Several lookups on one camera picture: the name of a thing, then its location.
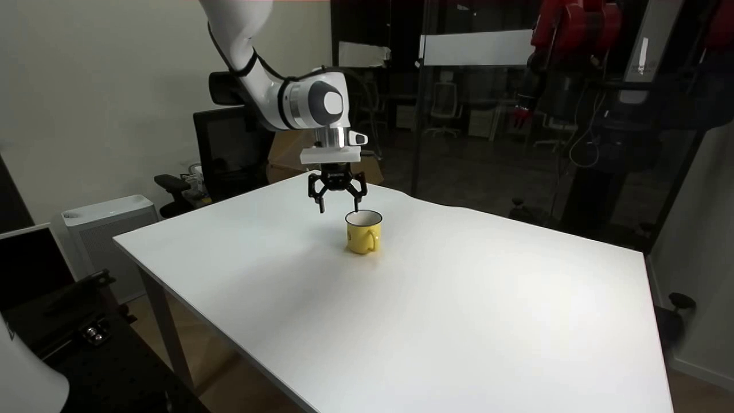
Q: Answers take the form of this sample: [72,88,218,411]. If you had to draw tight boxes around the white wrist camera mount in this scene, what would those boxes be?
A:
[298,124,371,167]

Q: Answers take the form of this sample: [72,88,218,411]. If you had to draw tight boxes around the white paper sheet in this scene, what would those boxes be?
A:
[338,39,394,72]

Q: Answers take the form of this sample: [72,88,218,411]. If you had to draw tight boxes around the white rounded cover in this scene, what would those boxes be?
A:
[0,315,72,413]

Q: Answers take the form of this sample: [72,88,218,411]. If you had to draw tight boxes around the black office chair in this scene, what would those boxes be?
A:
[153,107,284,220]

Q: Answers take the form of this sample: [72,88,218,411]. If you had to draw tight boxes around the white table leg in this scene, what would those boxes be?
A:
[137,269,195,388]

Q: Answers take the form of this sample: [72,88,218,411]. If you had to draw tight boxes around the white radiator heater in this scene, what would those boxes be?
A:
[59,194,160,308]

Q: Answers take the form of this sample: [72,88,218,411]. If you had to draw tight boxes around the white board panel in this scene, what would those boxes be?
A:
[417,29,540,69]

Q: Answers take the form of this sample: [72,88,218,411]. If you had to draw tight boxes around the yellow enamel mug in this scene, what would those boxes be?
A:
[343,206,385,258]

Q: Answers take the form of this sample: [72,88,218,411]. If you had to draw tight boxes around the grey background office chair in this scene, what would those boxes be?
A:
[429,72,468,139]

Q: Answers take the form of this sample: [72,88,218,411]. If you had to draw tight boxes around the red robot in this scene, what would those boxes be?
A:
[530,0,626,64]

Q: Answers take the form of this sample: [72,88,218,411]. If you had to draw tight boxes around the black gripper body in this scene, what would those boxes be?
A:
[307,162,364,195]

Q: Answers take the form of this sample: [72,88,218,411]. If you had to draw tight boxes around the black equipment case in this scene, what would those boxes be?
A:
[0,220,212,413]

